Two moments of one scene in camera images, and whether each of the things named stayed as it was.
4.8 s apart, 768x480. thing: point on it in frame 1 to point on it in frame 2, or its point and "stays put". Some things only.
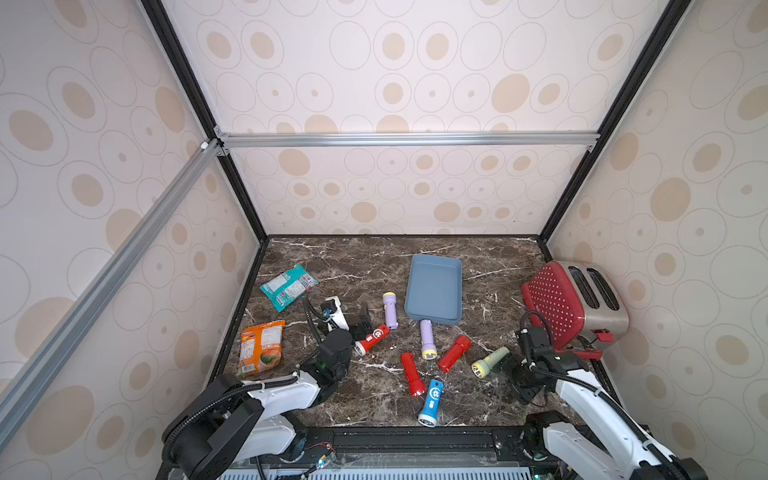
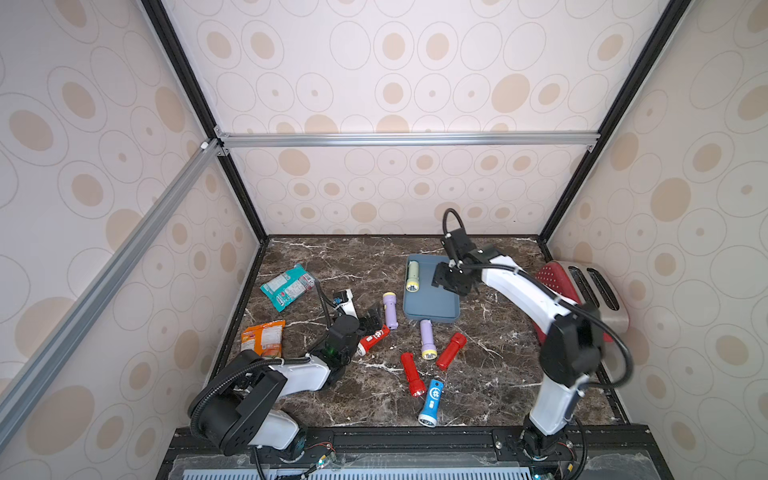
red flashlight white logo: (361, 346) stays put
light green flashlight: (482, 367) to (413, 276)
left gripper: (364, 321) stays put
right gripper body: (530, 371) to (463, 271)
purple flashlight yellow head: (428, 347) stays put
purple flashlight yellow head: (390, 305) stays put
